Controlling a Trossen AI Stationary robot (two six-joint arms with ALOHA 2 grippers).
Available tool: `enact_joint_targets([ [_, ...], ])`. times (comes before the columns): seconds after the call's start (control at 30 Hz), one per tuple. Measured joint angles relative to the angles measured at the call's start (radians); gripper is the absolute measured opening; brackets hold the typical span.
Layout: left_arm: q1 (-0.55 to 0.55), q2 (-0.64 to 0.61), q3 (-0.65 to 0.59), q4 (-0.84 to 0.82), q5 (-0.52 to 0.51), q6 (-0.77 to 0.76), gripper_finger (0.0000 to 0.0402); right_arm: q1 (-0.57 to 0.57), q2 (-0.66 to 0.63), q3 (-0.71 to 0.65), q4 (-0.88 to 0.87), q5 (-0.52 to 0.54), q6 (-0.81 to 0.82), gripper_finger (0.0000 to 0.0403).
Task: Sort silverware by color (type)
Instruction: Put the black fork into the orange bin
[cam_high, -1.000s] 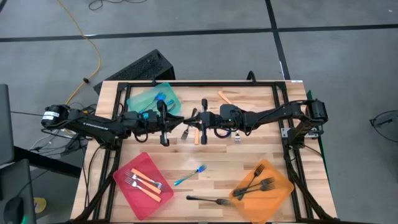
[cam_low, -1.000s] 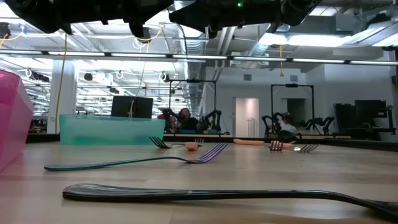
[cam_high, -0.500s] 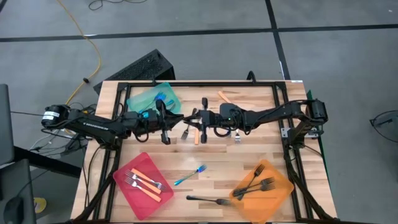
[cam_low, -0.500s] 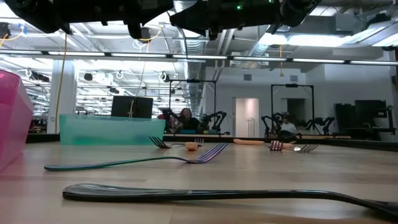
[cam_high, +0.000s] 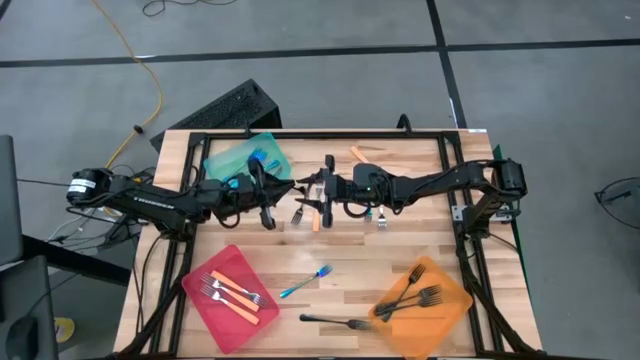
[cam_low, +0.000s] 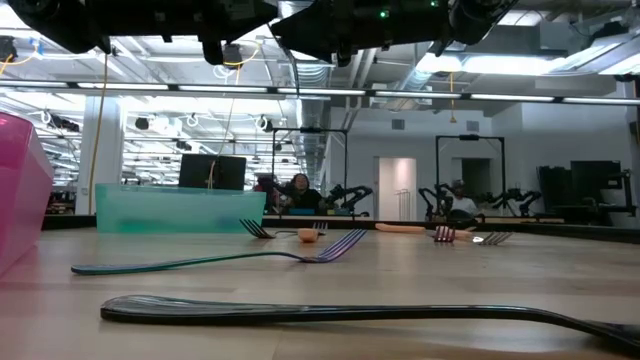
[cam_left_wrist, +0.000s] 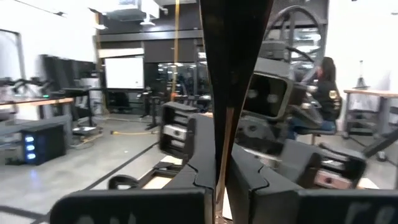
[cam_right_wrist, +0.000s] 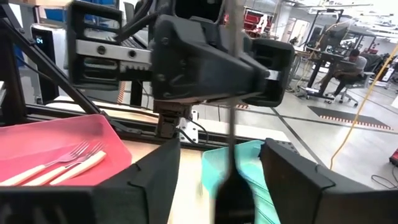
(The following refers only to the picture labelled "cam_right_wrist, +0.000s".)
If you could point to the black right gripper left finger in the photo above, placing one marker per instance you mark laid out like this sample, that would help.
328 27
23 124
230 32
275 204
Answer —
140 199

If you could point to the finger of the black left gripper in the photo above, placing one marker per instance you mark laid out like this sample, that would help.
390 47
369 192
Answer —
199 62
214 34

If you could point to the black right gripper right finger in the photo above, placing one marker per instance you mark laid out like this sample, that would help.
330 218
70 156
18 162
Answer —
311 202

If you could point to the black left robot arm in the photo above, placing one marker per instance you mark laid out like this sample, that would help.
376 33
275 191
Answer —
199 7

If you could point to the white appliance with display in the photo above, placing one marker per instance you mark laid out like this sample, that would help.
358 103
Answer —
49 46

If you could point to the red bin storage rack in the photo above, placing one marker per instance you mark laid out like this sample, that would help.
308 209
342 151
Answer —
258 21

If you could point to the hazard striped floor mat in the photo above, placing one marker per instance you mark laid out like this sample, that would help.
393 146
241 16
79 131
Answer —
121 93
348 118

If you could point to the teal translucent plastic bin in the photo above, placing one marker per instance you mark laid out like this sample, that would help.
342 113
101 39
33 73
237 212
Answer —
248 168

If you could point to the red translucent plastic bin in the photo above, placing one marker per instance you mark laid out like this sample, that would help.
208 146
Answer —
40 140

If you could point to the black standing desk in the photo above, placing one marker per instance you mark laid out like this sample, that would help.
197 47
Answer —
320 71

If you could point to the grey office chair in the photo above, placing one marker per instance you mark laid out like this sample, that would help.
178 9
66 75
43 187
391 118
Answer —
354 87

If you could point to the person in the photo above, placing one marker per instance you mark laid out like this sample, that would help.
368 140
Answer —
351 67

